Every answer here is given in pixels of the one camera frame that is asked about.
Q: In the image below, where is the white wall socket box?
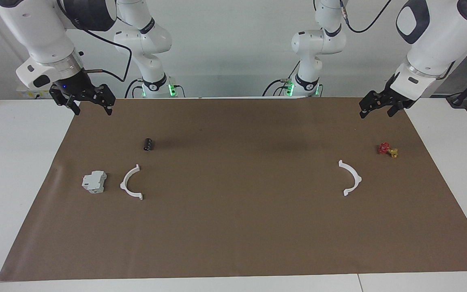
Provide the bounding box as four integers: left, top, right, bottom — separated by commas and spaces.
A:
16, 83, 52, 99

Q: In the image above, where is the grey circuit breaker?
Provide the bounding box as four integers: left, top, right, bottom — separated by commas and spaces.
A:
81, 170, 107, 194

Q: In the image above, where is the black base cable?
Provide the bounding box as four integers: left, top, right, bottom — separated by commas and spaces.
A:
125, 79, 143, 99
263, 79, 287, 97

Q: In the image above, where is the white half-ring pipe clamp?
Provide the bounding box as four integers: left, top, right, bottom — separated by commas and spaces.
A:
120, 164, 144, 200
338, 160, 362, 197

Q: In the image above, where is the red and yellow valve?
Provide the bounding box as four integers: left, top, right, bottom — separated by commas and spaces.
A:
377, 142, 399, 158

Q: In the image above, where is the brown paper mat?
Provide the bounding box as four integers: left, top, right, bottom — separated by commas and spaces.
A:
0, 97, 467, 281

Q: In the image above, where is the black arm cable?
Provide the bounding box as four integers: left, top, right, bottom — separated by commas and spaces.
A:
57, 0, 133, 83
339, 0, 392, 34

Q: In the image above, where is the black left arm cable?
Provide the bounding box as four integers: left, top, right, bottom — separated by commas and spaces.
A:
339, 0, 392, 34

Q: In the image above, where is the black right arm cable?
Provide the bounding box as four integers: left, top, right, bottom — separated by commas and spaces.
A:
57, 0, 133, 83

